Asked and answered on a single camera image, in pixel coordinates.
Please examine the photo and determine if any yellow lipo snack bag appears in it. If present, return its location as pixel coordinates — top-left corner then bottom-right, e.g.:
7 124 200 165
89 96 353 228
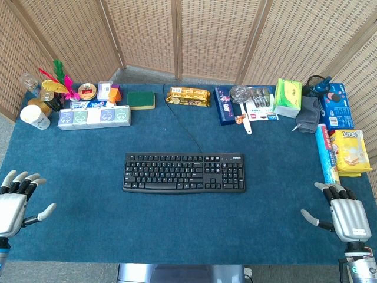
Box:
332 129 373 177

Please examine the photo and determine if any green tissue pack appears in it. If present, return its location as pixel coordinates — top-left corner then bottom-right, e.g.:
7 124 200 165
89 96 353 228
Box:
273 78 303 119

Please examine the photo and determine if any white paper cup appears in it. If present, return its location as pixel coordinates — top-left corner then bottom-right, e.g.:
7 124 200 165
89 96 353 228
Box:
19 104 51 130

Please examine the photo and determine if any blue table mat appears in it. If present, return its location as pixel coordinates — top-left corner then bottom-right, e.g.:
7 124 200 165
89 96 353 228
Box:
0 83 377 265

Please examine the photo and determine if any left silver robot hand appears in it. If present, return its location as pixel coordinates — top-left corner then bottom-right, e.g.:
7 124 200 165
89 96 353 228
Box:
0 170 57 238

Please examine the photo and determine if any white handled utensil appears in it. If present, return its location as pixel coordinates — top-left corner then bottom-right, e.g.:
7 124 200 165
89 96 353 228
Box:
239 101 253 135

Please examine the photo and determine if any blue oreo box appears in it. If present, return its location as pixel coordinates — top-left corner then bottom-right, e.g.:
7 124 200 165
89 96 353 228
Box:
319 83 355 131

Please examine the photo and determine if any feather shuttlecock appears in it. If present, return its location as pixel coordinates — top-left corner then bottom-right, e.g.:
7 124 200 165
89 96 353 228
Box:
38 60 81 101

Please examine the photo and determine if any black keyboard cable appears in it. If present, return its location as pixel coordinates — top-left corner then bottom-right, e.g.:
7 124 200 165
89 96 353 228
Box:
163 84 203 154

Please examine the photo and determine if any grey folded cloth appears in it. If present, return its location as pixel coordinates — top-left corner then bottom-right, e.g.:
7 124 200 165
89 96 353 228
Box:
292 95 321 134

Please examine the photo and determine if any toothpaste box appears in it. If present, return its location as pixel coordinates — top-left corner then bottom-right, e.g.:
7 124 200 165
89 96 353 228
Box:
69 99 115 110

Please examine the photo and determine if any green yellow sponge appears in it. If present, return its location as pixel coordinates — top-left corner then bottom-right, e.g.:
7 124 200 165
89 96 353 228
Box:
127 91 156 111

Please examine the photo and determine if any dark blue long box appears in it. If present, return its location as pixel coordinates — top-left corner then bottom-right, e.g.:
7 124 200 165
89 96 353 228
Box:
213 86 236 127

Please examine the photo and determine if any blue wrap roll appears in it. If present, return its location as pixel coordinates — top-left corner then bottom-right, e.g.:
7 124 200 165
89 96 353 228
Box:
314 123 341 185

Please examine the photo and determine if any clear plastic card box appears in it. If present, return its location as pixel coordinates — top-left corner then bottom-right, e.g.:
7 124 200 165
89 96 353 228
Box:
97 80 114 101

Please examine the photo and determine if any round tin can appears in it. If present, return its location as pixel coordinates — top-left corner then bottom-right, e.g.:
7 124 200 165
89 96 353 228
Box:
77 83 98 101

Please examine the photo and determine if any tissue multipack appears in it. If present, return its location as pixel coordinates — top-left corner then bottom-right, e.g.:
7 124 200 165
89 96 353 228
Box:
57 106 131 131

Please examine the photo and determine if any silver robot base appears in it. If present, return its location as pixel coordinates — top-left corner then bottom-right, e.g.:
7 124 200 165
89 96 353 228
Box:
117 263 253 283

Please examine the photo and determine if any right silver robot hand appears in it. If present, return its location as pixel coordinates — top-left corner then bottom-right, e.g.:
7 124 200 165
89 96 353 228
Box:
300 182 373 243

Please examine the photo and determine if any battery blister pack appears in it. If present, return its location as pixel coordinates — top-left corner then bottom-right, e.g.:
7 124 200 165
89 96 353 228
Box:
246 86 280 122

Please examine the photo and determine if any gold snack package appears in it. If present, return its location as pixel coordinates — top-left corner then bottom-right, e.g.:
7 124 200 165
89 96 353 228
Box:
166 86 211 108

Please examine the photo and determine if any gold lidded jar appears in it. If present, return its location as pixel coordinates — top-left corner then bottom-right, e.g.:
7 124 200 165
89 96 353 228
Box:
27 98 52 117

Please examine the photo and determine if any clear plastic bottle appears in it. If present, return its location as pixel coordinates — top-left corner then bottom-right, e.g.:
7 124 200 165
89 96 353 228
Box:
19 73 42 98

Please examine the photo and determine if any black computer keyboard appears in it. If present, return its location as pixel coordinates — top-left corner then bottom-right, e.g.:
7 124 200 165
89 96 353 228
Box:
122 152 247 195

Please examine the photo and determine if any steel wool scrubber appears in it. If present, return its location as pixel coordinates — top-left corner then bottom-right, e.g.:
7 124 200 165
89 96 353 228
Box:
229 85 251 104

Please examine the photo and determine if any orange purple block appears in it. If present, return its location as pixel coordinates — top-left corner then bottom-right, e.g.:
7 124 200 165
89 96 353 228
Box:
108 84 123 104

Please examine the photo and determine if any woven folding screen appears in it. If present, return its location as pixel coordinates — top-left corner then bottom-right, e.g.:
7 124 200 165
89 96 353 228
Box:
0 0 377 204

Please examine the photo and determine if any blue handheld fan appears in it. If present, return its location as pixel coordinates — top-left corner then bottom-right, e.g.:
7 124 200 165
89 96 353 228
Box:
302 75 333 97

